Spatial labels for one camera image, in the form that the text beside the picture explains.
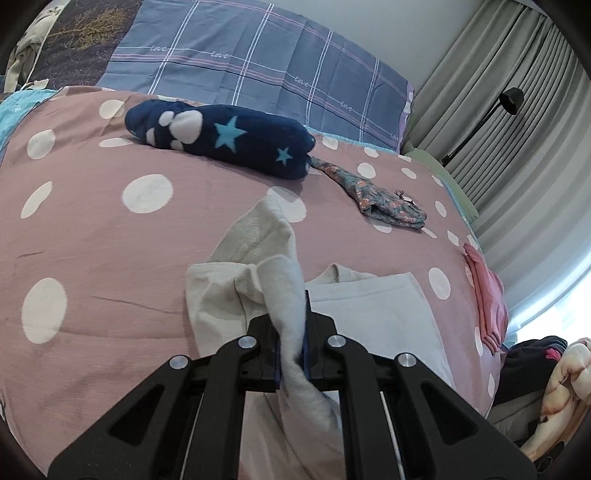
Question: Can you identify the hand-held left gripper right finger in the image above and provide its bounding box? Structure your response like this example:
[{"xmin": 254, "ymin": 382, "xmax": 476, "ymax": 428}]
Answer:
[{"xmin": 302, "ymin": 290, "xmax": 539, "ymax": 480}]

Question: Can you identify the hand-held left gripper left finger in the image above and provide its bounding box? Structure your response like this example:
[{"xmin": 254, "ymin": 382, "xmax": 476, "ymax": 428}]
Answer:
[{"xmin": 47, "ymin": 314, "xmax": 282, "ymax": 480}]

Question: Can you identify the cream small garment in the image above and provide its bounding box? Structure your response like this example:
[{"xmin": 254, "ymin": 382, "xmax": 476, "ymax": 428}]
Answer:
[{"xmin": 185, "ymin": 198, "xmax": 345, "ymax": 480}]

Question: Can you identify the dark clothes pile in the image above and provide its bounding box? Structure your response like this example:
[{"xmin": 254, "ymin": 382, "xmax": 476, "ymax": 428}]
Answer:
[{"xmin": 496, "ymin": 336, "xmax": 571, "ymax": 407}]

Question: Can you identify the pile of clothes beside bed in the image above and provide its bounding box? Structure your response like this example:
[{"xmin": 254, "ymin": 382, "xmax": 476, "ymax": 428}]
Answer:
[{"xmin": 522, "ymin": 337, "xmax": 591, "ymax": 462}]

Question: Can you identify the beige clothes pile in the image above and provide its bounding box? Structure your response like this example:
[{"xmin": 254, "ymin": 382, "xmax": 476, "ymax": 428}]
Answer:
[{"xmin": 2, "ymin": 0, "xmax": 61, "ymax": 90}]

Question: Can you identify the folded floral cloth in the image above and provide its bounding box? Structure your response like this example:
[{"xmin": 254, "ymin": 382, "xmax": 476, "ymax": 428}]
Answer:
[{"xmin": 308, "ymin": 156, "xmax": 428, "ymax": 230}]

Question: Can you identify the pink polka dot bedspread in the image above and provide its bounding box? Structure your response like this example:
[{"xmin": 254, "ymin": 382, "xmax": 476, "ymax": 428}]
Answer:
[{"xmin": 0, "ymin": 85, "xmax": 513, "ymax": 462}]

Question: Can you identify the folded pink cloth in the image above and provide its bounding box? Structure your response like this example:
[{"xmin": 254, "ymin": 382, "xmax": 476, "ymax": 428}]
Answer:
[{"xmin": 463, "ymin": 242, "xmax": 510, "ymax": 354}]

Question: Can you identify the navy star fleece garment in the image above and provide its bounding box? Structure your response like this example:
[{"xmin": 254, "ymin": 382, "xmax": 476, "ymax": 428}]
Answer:
[{"xmin": 124, "ymin": 99, "xmax": 317, "ymax": 182}]

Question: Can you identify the green bed sheet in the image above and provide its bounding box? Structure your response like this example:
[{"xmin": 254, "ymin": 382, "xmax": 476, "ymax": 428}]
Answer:
[{"xmin": 404, "ymin": 147, "xmax": 481, "ymax": 220}]

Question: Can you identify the grey curtain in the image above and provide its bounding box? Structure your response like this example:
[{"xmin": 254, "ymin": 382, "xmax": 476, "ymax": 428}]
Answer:
[{"xmin": 402, "ymin": 0, "xmax": 591, "ymax": 333}]

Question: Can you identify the blue plaid pillow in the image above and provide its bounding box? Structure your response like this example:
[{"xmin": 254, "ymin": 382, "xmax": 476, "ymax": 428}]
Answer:
[{"xmin": 95, "ymin": 0, "xmax": 415, "ymax": 153}]

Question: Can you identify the black floor lamp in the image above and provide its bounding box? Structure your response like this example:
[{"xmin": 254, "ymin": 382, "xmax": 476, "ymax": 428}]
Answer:
[{"xmin": 440, "ymin": 87, "xmax": 525, "ymax": 168}]

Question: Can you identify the light blue blanket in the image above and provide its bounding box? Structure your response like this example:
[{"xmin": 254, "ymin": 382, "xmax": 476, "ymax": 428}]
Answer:
[{"xmin": 0, "ymin": 88, "xmax": 58, "ymax": 153}]

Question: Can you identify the dark tree print pillow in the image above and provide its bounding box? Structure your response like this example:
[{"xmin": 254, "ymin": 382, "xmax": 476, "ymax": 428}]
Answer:
[{"xmin": 28, "ymin": 0, "xmax": 144, "ymax": 90}]

